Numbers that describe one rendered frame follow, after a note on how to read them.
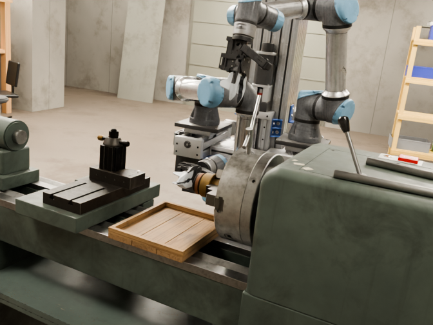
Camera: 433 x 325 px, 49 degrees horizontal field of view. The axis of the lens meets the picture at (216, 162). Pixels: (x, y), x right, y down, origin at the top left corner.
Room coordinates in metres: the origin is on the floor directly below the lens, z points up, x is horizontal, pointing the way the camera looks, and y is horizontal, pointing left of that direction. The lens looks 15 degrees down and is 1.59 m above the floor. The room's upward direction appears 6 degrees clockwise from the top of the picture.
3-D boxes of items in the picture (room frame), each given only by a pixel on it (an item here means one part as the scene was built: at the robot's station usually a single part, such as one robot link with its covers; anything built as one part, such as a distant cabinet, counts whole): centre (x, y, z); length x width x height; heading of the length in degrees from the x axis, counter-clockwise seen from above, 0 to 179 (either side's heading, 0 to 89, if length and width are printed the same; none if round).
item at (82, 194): (1.77, 0.45, 0.95); 0.43 x 0.18 x 0.04; 155
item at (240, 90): (1.62, -0.04, 1.42); 0.06 x 0.03 x 0.09; 65
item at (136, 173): (1.81, 0.39, 1.00); 0.20 x 0.10 x 0.05; 65
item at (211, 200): (1.44, -0.01, 1.08); 0.12 x 0.11 x 0.05; 155
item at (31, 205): (1.81, 0.48, 0.90); 0.53 x 0.30 x 0.06; 155
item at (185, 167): (1.70, 0.08, 1.08); 0.12 x 0.09 x 0.08; 155
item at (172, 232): (1.60, 0.14, 0.89); 0.36 x 0.30 x 0.04; 155
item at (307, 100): (2.12, -0.40, 1.33); 0.13 x 0.12 x 0.14; 43
